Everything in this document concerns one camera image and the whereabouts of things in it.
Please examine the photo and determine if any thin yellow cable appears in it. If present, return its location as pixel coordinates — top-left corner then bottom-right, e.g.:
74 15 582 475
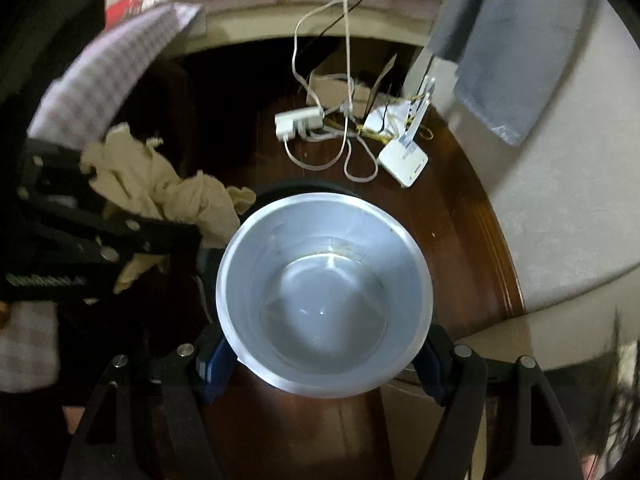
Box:
357 92 433 143

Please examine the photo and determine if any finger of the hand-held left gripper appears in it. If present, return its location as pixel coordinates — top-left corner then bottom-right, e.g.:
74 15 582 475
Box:
19 137 107 214
27 194 203 264

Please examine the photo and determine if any flat white router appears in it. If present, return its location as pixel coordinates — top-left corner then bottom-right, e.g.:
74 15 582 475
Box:
377 137 429 188

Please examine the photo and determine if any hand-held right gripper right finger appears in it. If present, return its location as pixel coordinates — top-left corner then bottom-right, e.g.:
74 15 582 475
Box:
415 324 586 480

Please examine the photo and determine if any beige bed frame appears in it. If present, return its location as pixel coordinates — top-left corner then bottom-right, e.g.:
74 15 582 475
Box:
185 0 443 53

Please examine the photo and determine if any black plastic bucket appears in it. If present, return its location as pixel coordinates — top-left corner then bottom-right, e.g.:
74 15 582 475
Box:
192 180 436 396

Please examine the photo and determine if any blue paper bowl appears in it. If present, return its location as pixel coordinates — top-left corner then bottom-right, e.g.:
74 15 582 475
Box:
216 191 433 400

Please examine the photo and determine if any black cable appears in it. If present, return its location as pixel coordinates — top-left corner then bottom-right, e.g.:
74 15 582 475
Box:
300 0 421 53

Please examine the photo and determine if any small white box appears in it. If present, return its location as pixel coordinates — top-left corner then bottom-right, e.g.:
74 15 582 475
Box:
362 100 413 136

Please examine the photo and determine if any cardboard box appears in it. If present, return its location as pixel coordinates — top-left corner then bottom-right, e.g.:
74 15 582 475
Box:
306 40 399 116

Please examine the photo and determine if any upright white modem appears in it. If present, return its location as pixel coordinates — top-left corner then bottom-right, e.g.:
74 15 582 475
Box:
400 74 436 143

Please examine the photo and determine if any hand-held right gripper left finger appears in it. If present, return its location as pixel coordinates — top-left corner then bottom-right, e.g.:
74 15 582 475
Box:
62 322 238 480

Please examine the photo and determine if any pink checkered tablecloth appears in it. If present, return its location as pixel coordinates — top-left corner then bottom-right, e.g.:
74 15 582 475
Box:
0 2 206 393

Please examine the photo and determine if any white cable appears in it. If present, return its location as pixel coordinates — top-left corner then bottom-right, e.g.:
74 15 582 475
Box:
285 0 379 183
292 0 418 111

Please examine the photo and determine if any grey patterned curtain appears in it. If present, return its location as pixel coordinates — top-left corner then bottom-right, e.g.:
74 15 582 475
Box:
427 0 591 147

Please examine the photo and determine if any beige cloth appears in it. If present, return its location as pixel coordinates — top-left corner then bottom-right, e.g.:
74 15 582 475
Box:
80 122 257 306

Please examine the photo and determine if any white power strip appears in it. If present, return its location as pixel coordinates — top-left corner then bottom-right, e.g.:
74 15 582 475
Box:
275 106 323 142

